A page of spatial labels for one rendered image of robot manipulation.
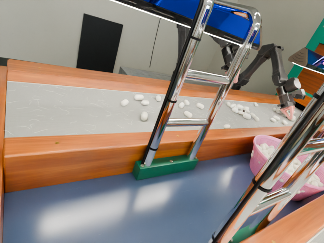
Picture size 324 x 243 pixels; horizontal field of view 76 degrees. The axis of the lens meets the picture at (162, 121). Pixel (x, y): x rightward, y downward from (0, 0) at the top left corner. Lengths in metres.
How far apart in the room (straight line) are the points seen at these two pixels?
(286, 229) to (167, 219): 0.24
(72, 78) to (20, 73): 0.15
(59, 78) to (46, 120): 0.23
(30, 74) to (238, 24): 0.64
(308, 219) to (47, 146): 0.58
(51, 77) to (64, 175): 0.38
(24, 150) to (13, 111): 0.18
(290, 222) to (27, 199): 0.53
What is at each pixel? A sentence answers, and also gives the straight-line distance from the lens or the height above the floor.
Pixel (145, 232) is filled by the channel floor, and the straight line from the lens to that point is 0.47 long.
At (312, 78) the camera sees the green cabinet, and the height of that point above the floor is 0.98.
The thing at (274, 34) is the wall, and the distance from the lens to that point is 3.17.
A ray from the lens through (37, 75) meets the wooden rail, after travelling 0.77.
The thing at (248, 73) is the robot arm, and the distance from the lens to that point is 1.69.
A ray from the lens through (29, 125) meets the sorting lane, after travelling 0.56.
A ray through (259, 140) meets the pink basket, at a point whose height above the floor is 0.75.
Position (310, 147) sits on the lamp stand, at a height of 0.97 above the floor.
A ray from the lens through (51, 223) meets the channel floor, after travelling 0.46.
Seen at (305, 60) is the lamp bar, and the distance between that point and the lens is 1.11.
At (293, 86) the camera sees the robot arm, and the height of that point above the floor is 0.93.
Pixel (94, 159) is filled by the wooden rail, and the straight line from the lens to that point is 0.49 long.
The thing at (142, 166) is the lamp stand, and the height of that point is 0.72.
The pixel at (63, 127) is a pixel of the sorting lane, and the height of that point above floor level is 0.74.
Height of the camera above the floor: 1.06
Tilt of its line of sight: 27 degrees down
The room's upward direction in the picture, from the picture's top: 21 degrees clockwise
